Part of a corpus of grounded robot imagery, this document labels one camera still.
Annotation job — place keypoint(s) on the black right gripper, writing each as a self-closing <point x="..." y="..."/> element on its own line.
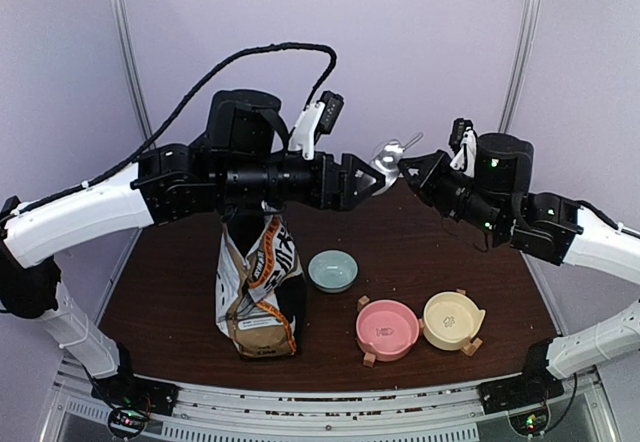
<point x="424" y="187"/>

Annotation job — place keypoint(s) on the dog food bag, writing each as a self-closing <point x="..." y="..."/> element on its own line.
<point x="260" y="286"/>

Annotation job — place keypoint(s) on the aluminium corner frame post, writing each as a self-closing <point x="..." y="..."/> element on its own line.
<point x="130" y="67"/>

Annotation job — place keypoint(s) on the right aluminium frame post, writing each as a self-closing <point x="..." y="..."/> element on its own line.
<point x="527" y="31"/>

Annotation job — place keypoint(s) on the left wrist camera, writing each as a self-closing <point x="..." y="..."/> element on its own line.
<point x="316" y="119"/>

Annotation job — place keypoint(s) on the wooden pet bowl stand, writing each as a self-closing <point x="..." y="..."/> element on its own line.
<point x="369" y="360"/>

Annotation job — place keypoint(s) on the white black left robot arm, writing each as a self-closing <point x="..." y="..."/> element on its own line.
<point x="246" y="167"/>

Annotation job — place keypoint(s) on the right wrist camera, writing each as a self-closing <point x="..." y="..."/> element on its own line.
<point x="462" y="137"/>

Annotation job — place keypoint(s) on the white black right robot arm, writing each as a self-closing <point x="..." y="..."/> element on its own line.
<point x="486" y="184"/>

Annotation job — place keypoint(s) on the cream yellow pet bowl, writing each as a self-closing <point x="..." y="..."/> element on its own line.
<point x="451" y="320"/>

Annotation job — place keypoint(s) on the teal ribbed ceramic bowl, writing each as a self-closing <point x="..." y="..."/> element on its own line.
<point x="333" y="271"/>

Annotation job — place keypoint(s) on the pink pet bowl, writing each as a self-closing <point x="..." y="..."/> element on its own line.
<point x="387" y="329"/>

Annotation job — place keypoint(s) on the metal front base rail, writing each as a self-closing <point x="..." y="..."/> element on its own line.
<point x="439" y="413"/>

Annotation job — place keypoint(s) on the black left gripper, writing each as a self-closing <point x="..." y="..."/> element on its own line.
<point x="343" y="198"/>

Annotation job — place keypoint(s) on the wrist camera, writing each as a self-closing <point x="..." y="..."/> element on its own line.
<point x="462" y="137"/>
<point x="316" y="119"/>

